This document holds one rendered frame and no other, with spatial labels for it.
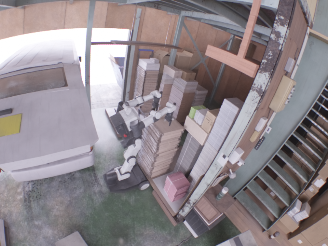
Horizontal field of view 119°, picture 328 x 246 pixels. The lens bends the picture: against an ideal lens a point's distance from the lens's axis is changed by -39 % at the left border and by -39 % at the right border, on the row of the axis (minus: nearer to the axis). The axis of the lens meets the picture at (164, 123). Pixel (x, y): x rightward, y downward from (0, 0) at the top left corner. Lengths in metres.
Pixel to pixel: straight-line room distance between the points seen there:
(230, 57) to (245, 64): 0.13
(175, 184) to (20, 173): 2.33
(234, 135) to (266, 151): 1.00
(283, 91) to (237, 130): 0.54
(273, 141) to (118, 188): 2.26
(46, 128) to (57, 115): 0.12
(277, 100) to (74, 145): 1.50
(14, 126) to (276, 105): 1.91
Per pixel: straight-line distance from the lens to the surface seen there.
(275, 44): 1.09
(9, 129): 1.10
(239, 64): 1.12
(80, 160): 2.45
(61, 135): 0.94
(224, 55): 1.20
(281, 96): 1.44
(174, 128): 2.17
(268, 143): 2.13
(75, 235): 2.29
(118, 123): 1.71
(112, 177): 2.43
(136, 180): 2.61
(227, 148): 1.32
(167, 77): 3.82
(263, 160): 2.24
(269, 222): 3.24
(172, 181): 2.33
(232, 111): 1.72
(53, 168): 2.49
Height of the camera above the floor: 2.35
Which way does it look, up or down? 34 degrees down
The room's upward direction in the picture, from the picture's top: 14 degrees clockwise
